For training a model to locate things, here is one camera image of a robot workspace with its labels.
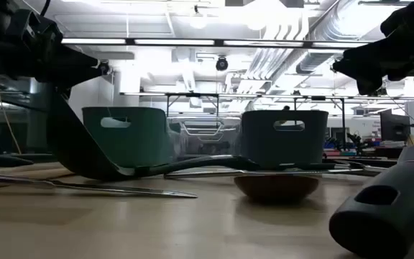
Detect black overhead camera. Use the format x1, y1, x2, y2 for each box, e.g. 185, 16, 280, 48
215, 55, 229, 72

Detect black plastic ladle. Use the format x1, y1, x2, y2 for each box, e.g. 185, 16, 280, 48
46, 88, 265, 182

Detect overhead light bar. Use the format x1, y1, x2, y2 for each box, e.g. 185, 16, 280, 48
60, 37, 372, 50

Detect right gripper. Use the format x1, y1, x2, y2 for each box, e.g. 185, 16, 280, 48
331, 0, 414, 96

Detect yellow hanging cord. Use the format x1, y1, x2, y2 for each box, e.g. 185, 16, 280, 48
0, 73, 22, 155

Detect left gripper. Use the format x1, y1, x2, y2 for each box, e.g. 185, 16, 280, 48
5, 7, 104, 100

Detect black computer monitor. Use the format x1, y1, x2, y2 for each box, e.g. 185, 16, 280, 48
379, 109, 412, 143

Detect clear plastic bin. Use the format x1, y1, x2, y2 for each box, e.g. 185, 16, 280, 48
166, 114, 243, 161

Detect blue plastic bin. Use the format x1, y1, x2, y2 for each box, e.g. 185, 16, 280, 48
240, 109, 330, 169

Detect black round ceiling camera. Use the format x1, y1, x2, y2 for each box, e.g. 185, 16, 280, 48
99, 60, 113, 76

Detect small dark wooden spoon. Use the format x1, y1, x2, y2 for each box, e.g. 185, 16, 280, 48
233, 174, 320, 203

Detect solid spatula red-black handle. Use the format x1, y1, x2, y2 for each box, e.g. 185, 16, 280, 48
328, 142, 414, 259

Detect teal plastic bin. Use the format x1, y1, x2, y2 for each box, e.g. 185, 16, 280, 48
81, 106, 175, 168

